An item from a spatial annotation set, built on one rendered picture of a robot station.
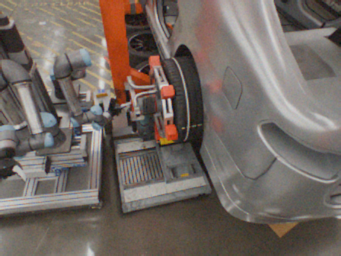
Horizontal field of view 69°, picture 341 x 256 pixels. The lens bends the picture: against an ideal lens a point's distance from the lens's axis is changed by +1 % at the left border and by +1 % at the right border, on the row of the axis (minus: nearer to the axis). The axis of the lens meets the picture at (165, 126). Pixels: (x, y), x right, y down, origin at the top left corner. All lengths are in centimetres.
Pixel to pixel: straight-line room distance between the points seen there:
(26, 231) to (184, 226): 134
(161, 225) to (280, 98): 168
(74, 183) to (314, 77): 216
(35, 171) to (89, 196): 56
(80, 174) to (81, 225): 43
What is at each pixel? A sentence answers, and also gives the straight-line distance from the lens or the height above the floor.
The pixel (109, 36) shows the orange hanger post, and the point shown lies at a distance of 201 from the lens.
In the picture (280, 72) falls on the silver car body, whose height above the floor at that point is 166.
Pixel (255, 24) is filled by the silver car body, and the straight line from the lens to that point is 115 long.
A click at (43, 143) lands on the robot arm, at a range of 146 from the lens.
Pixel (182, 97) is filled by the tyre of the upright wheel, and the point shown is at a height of 109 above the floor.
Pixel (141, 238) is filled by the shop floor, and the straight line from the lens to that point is 229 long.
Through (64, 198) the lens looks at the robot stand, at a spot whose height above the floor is 23.
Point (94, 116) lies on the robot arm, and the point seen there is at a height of 92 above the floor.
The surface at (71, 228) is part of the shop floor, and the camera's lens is 243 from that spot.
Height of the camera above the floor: 219
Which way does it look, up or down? 48 degrees down
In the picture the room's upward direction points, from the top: 2 degrees clockwise
